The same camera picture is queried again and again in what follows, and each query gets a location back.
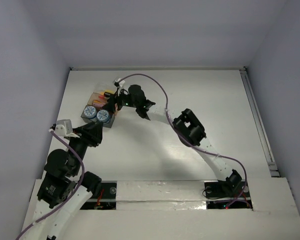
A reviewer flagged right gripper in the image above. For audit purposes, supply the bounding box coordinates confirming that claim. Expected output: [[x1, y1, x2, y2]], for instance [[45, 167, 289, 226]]
[[101, 87, 138, 114]]

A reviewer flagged orange highlighter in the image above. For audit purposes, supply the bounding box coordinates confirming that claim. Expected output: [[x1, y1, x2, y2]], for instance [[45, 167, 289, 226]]
[[104, 89, 115, 94]]

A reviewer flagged blue highlighter black body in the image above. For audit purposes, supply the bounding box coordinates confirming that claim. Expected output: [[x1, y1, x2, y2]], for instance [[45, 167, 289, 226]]
[[103, 91, 114, 98]]

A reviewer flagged pink clear tube case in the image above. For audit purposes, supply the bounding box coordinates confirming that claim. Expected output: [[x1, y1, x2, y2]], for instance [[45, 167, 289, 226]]
[[92, 99, 107, 108]]

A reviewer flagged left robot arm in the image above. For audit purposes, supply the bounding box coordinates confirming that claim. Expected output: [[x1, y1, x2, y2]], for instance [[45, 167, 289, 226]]
[[34, 119, 103, 240]]

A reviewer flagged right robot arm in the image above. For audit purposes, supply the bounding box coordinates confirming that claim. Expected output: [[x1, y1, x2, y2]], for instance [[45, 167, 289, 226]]
[[103, 84, 247, 198]]

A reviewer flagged grey plastic bin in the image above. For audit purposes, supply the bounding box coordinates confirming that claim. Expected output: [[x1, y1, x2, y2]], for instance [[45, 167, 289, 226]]
[[80, 105, 115, 128]]

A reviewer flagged amber plastic bin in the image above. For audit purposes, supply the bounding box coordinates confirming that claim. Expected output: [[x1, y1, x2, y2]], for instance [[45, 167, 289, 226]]
[[87, 93, 118, 116]]

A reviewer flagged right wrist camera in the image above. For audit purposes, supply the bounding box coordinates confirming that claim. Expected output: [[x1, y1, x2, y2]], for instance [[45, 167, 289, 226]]
[[112, 78, 125, 89]]

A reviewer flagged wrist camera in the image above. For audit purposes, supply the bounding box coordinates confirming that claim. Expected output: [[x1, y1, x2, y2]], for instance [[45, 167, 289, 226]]
[[49, 119, 80, 138], [112, 78, 125, 89]]

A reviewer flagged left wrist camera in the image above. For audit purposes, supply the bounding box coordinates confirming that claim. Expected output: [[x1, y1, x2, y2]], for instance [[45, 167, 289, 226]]
[[49, 119, 80, 138]]

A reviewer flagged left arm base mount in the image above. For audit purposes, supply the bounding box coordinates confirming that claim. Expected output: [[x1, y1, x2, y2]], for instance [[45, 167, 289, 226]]
[[80, 181, 117, 210]]

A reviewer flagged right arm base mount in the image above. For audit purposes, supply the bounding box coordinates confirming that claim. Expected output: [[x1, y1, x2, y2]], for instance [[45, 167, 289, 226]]
[[202, 180, 253, 210]]

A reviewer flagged aluminium side rail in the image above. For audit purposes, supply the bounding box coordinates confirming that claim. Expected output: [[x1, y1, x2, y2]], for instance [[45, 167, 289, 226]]
[[239, 69, 281, 178]]

